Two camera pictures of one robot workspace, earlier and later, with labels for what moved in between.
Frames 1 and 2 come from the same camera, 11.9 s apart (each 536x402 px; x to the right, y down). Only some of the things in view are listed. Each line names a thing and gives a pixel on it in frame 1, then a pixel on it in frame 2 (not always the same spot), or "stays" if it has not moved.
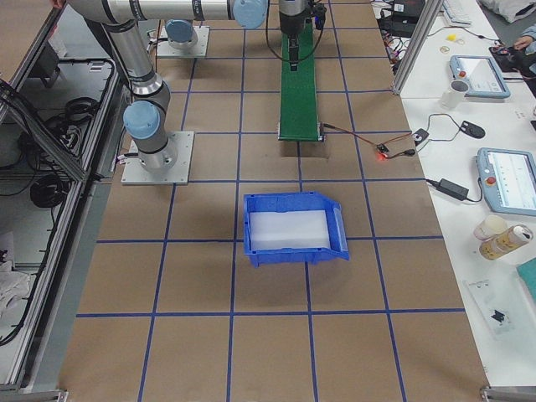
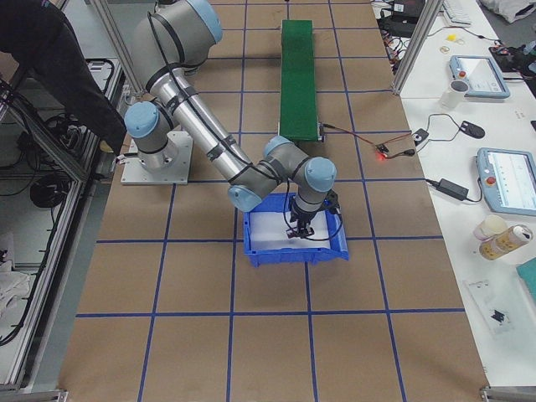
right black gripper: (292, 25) to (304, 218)
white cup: (452, 97) stays
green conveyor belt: (298, 110) stays
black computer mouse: (472, 129) stays
